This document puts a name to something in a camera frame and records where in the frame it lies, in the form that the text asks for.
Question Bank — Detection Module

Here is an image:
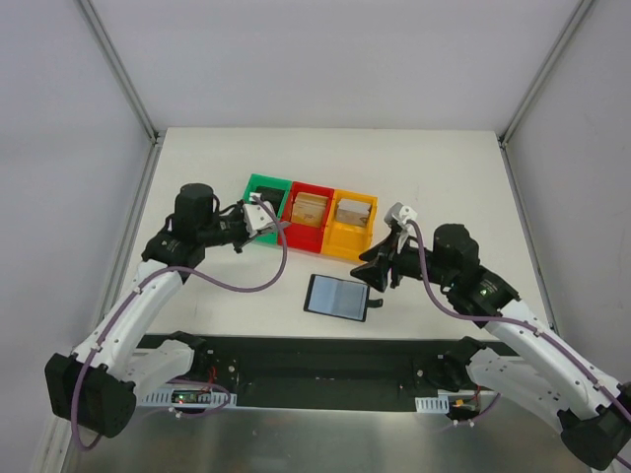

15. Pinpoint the black leather card holder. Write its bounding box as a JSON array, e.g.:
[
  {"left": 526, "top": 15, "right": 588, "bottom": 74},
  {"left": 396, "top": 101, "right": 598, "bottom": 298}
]
[{"left": 303, "top": 274, "right": 384, "bottom": 322}]

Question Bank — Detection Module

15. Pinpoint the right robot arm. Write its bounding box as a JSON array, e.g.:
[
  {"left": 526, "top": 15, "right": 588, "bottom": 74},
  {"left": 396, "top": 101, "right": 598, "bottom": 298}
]
[{"left": 351, "top": 203, "right": 630, "bottom": 471}]

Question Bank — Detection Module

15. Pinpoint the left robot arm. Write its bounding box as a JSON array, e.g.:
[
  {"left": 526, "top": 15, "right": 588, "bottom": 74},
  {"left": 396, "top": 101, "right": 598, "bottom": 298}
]
[{"left": 44, "top": 183, "right": 286, "bottom": 451}]

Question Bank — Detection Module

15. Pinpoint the black card stack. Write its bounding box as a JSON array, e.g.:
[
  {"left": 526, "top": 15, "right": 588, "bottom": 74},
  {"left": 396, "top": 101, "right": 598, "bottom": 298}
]
[{"left": 255, "top": 186, "right": 285, "bottom": 212}]

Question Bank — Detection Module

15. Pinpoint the gold card stack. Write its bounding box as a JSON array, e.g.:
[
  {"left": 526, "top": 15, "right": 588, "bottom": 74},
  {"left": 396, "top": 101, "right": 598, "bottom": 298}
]
[{"left": 290, "top": 192, "right": 328, "bottom": 228}]

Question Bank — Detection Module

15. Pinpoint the silver card stack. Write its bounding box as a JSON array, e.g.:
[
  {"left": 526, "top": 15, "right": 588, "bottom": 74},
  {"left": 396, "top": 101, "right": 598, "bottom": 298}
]
[{"left": 335, "top": 198, "right": 372, "bottom": 228}]

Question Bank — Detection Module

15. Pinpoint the red plastic bin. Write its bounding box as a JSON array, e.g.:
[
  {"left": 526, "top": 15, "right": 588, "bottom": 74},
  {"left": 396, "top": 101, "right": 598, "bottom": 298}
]
[{"left": 282, "top": 181, "right": 334, "bottom": 253}]

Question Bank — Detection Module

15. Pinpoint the yellow plastic bin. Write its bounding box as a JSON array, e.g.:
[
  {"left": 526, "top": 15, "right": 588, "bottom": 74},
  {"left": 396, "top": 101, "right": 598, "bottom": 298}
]
[{"left": 321, "top": 189, "right": 379, "bottom": 262}]

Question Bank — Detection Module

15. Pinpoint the green plastic bin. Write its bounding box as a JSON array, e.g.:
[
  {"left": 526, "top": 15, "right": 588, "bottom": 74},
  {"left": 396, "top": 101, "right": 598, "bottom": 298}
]
[{"left": 244, "top": 173, "right": 292, "bottom": 244}]

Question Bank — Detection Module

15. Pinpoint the left aluminium frame post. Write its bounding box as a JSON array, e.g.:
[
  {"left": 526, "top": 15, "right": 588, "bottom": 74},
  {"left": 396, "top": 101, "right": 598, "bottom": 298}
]
[{"left": 74, "top": 0, "right": 161, "bottom": 145}]

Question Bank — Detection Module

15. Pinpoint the aluminium frame post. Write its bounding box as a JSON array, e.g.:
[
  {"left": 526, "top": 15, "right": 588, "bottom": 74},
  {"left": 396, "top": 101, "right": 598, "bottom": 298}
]
[
  {"left": 74, "top": 0, "right": 161, "bottom": 145},
  {"left": 498, "top": 0, "right": 597, "bottom": 149}
]

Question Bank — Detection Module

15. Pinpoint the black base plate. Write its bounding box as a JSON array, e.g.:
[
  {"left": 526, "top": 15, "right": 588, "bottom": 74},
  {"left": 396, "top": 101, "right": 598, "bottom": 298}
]
[{"left": 135, "top": 330, "right": 524, "bottom": 413}]

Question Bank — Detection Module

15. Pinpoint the right white cable duct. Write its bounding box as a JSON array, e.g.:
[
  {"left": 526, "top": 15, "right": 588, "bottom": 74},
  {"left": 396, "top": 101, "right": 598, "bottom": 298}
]
[{"left": 414, "top": 394, "right": 451, "bottom": 415}]

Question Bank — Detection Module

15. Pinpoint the white cable duct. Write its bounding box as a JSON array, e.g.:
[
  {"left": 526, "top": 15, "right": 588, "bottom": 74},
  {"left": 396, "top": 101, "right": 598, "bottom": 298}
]
[
  {"left": 137, "top": 387, "right": 237, "bottom": 409},
  {"left": 414, "top": 394, "right": 451, "bottom": 415}
]

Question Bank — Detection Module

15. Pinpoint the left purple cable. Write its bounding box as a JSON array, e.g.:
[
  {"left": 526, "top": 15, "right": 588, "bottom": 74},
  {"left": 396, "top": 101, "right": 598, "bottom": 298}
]
[{"left": 70, "top": 196, "right": 290, "bottom": 452}]

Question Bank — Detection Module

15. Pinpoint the right aluminium frame post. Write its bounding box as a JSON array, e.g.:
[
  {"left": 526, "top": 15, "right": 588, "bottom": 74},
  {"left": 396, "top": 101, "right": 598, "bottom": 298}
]
[{"left": 498, "top": 0, "right": 597, "bottom": 149}]

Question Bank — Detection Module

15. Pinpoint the left white cable duct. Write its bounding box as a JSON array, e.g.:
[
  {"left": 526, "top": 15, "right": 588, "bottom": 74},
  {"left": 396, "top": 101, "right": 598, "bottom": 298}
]
[{"left": 137, "top": 387, "right": 237, "bottom": 409}]

